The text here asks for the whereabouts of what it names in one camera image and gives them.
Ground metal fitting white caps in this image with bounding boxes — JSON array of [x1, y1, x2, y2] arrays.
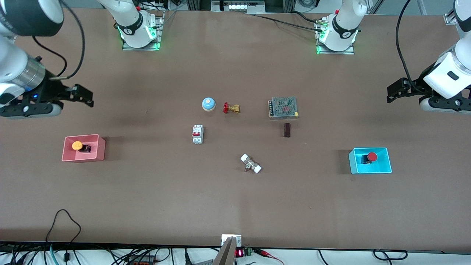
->
[[240, 153, 262, 174]]

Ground yellow push button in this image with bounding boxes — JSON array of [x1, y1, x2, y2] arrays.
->
[[71, 141, 92, 153]]

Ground cyan plastic bin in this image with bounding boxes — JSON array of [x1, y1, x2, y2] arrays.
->
[[348, 147, 393, 174]]

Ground black looped cable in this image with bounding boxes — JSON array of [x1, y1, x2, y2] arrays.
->
[[45, 209, 82, 262]]

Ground white metal bracket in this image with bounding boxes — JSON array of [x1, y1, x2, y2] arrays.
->
[[221, 234, 242, 247]]

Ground black coiled cable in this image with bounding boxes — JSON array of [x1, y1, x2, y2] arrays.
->
[[373, 249, 408, 261]]

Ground metal mesh power supply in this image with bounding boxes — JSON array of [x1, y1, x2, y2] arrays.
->
[[268, 96, 299, 120]]

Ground pink plastic bin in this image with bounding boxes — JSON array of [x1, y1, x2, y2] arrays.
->
[[61, 134, 106, 162]]

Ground black cable on table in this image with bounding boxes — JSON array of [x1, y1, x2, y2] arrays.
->
[[253, 10, 325, 28]]

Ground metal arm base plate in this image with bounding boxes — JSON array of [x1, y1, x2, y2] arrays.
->
[[122, 10, 165, 51], [315, 18, 355, 55]]

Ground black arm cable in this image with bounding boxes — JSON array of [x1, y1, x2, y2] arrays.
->
[[32, 0, 86, 80], [396, 0, 424, 93]]

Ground silver box device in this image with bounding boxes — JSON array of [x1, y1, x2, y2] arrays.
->
[[211, 0, 266, 14]]

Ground red clip lead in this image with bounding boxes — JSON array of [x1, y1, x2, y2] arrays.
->
[[253, 249, 284, 265]]

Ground grey metal bar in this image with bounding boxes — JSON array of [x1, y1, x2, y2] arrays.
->
[[212, 237, 236, 265]]

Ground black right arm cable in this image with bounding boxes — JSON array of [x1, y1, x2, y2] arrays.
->
[[32, 0, 86, 80]]

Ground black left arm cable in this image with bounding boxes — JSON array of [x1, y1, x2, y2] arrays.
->
[[396, 0, 424, 93]]

